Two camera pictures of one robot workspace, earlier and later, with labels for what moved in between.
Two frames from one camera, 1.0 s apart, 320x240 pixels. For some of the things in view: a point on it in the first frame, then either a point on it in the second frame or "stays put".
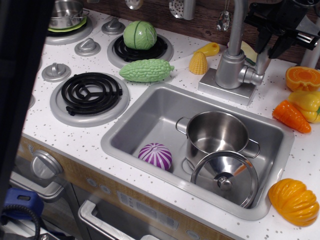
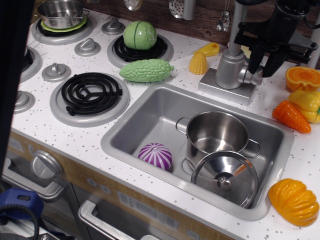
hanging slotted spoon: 176,7 stays put
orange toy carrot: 288,113 stays put
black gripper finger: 282,43 to 274,61
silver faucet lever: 247,74 stays put
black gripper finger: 264,38 to 257,53
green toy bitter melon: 147,70 stays put
